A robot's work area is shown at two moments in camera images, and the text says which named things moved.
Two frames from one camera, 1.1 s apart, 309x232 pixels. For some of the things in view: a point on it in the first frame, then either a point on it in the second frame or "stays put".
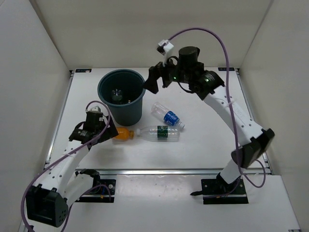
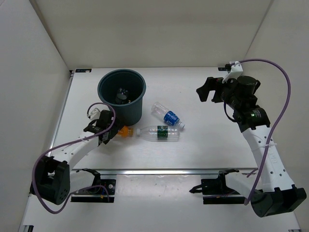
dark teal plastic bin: [122, 90] stays put
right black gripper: [156, 71] -> [210, 85]
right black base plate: [217, 191] stays put
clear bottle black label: [117, 96] -> [121, 98]
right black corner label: [225, 69] stays put
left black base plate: [103, 192] stays put
